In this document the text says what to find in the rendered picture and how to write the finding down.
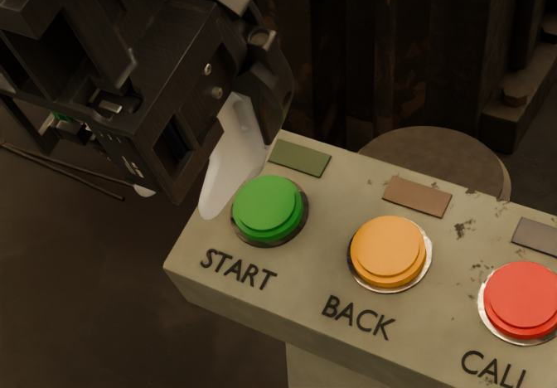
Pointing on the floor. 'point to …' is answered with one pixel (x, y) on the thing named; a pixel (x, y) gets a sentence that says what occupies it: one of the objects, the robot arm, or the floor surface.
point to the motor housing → (312, 44)
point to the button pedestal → (261, 268)
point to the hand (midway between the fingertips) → (243, 150)
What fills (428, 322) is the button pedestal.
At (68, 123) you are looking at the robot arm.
